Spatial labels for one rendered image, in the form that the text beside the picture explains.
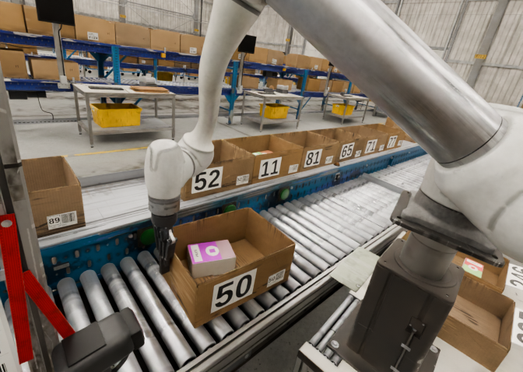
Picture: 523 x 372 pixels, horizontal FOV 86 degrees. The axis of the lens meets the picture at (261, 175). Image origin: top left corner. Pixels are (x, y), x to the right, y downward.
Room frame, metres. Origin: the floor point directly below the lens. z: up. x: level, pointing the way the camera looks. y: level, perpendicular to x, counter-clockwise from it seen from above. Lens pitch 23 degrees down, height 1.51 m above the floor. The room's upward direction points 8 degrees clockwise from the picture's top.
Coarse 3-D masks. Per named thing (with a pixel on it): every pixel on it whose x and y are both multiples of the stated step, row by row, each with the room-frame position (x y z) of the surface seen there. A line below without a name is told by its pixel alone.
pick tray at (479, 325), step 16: (464, 288) 0.88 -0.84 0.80; (480, 288) 0.85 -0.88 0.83; (464, 304) 0.84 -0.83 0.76; (480, 304) 0.84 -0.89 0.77; (496, 304) 0.81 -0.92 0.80; (512, 304) 0.78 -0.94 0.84; (448, 320) 0.68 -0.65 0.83; (464, 320) 0.76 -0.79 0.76; (480, 320) 0.77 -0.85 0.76; (496, 320) 0.78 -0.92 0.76; (512, 320) 0.70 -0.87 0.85; (448, 336) 0.66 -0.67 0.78; (464, 336) 0.64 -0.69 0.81; (480, 336) 0.62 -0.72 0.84; (496, 336) 0.71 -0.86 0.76; (464, 352) 0.63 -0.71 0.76; (480, 352) 0.61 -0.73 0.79; (496, 352) 0.59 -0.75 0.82; (496, 368) 0.58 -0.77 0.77
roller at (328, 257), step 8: (264, 216) 1.30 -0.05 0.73; (272, 216) 1.29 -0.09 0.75; (272, 224) 1.25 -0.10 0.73; (280, 224) 1.23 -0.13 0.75; (288, 232) 1.18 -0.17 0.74; (296, 232) 1.17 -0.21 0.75; (296, 240) 1.14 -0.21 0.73; (304, 240) 1.12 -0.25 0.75; (312, 248) 1.07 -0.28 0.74; (320, 248) 1.07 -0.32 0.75; (320, 256) 1.04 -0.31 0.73; (328, 256) 1.02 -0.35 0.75
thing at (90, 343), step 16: (112, 320) 0.32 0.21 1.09; (128, 320) 0.32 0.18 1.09; (80, 336) 0.28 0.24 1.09; (96, 336) 0.29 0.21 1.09; (112, 336) 0.29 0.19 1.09; (128, 336) 0.30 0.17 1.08; (144, 336) 0.32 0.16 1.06; (64, 352) 0.26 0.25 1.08; (80, 352) 0.26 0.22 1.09; (96, 352) 0.27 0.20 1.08; (112, 352) 0.28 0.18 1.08; (128, 352) 0.29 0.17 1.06; (64, 368) 0.24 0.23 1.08; (80, 368) 0.25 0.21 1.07; (96, 368) 0.26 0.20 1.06
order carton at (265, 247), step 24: (216, 216) 0.95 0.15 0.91; (240, 216) 1.03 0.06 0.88; (192, 240) 0.88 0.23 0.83; (216, 240) 0.95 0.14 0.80; (240, 240) 1.03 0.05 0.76; (264, 240) 0.96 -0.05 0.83; (288, 240) 0.87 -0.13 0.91; (240, 264) 0.88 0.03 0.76; (264, 264) 0.74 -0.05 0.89; (288, 264) 0.83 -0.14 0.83; (192, 288) 0.60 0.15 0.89; (264, 288) 0.76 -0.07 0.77; (192, 312) 0.59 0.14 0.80; (216, 312) 0.63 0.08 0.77
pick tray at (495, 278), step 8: (408, 232) 1.17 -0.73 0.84; (456, 256) 1.16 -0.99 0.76; (464, 256) 1.15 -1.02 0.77; (456, 264) 1.09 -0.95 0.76; (488, 264) 1.09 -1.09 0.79; (488, 272) 1.06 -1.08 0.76; (496, 272) 1.06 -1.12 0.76; (504, 272) 0.99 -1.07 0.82; (480, 280) 0.89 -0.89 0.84; (488, 280) 1.00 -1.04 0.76; (496, 280) 1.01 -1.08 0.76; (504, 280) 0.91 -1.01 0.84; (496, 288) 0.86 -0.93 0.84; (504, 288) 0.85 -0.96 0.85
